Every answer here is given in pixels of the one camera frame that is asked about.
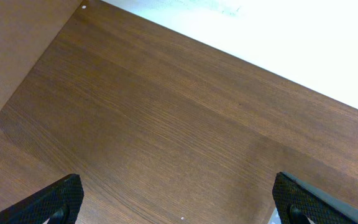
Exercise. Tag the brown side panel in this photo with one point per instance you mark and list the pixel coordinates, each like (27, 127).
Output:
(27, 27)

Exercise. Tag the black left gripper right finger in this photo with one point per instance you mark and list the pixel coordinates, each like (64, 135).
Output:
(299, 202)

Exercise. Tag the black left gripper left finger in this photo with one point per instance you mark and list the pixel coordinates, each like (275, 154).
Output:
(57, 203)

